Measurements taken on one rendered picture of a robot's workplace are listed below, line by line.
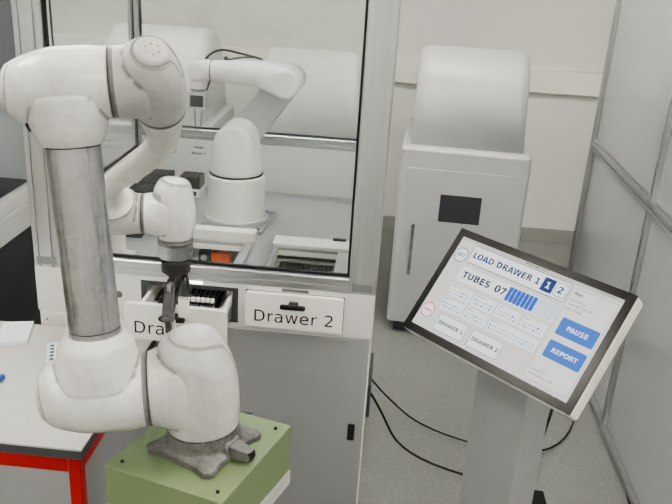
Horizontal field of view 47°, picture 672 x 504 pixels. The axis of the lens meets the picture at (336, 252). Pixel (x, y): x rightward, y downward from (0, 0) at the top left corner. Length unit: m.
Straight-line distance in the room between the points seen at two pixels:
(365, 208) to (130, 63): 0.94
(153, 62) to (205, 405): 0.67
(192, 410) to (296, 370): 0.84
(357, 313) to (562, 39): 3.45
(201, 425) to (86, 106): 0.66
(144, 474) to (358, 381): 0.91
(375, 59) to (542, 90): 3.38
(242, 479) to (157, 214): 0.69
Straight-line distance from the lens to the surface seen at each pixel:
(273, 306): 2.30
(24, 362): 2.35
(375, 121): 2.11
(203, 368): 1.58
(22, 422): 2.09
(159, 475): 1.69
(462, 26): 5.33
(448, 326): 2.01
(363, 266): 2.24
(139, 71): 1.44
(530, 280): 1.97
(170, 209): 1.95
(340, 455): 2.56
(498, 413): 2.10
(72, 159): 1.51
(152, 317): 2.24
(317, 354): 2.37
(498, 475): 2.18
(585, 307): 1.89
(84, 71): 1.47
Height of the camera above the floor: 1.89
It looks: 22 degrees down
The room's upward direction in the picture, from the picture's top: 4 degrees clockwise
